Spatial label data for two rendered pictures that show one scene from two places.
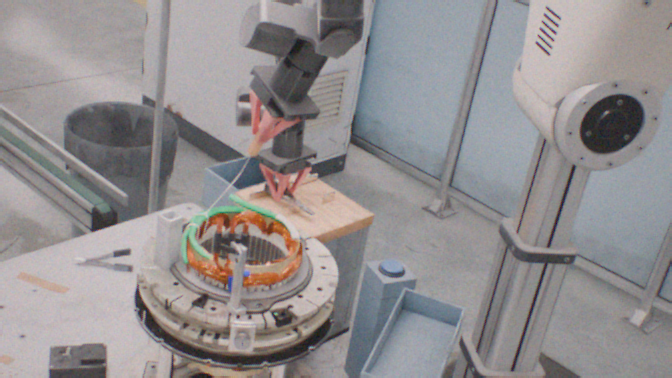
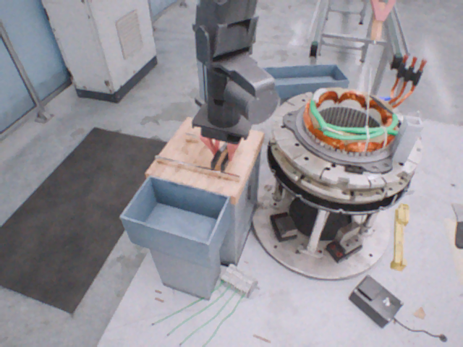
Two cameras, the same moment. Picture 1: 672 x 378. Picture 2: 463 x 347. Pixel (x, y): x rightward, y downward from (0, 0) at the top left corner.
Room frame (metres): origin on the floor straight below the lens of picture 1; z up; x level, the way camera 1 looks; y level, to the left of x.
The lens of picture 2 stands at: (1.62, 0.52, 1.50)
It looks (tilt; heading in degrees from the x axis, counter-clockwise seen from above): 45 degrees down; 247
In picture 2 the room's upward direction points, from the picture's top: straight up
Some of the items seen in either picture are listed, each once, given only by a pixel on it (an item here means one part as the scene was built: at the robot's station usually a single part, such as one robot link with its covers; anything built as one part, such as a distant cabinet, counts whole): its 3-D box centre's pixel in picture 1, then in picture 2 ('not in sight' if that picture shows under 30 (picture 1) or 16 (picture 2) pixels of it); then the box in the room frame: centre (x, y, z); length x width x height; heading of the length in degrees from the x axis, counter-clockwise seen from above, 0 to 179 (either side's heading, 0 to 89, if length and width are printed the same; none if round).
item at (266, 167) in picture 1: (283, 177); (225, 139); (1.46, 0.09, 1.12); 0.07 x 0.07 x 0.09; 49
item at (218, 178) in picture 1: (246, 229); (185, 248); (1.58, 0.16, 0.92); 0.17 x 0.11 x 0.28; 139
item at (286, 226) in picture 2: not in sight; (286, 225); (1.32, 0.13, 0.83); 0.05 x 0.04 x 0.02; 81
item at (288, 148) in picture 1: (287, 143); (223, 109); (1.46, 0.09, 1.20); 0.10 x 0.07 x 0.07; 139
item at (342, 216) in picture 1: (303, 208); (208, 155); (1.48, 0.04, 1.05); 0.20 x 0.19 x 0.02; 49
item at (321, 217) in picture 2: not in sight; (318, 226); (1.28, 0.21, 0.91); 0.02 x 0.02 x 0.21
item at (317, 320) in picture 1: (314, 317); not in sight; (1.13, -0.01, 1.05); 0.09 x 0.04 x 0.01; 143
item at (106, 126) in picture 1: (120, 168); not in sight; (2.73, 0.74, 0.39); 0.39 x 0.39 x 0.35
